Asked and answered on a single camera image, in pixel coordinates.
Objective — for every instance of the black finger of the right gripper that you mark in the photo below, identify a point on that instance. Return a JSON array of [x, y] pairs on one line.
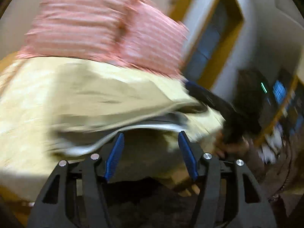
[[210, 99]]

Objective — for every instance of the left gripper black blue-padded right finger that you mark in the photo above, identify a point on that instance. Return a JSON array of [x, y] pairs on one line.
[[229, 194]]

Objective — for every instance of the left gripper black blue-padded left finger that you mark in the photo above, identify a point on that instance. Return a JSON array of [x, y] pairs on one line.
[[73, 195]]

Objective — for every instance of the khaki beige pants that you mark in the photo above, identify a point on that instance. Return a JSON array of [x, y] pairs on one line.
[[91, 101]]

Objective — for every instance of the person's right hand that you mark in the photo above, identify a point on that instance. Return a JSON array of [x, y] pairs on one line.
[[222, 150]]

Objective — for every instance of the yellow patterned bed sheet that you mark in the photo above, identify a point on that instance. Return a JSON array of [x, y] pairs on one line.
[[151, 148]]

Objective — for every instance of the right pink polka-dot pillow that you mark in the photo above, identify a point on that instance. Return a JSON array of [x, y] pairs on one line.
[[152, 41]]

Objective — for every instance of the pink polka-dot pillow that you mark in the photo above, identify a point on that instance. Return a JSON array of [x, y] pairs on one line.
[[152, 41], [85, 29]]

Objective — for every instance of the left pink polka-dot pillow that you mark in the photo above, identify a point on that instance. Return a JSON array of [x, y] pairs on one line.
[[85, 29]]

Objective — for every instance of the yellow framed wall niche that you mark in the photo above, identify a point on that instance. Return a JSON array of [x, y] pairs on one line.
[[214, 27]]

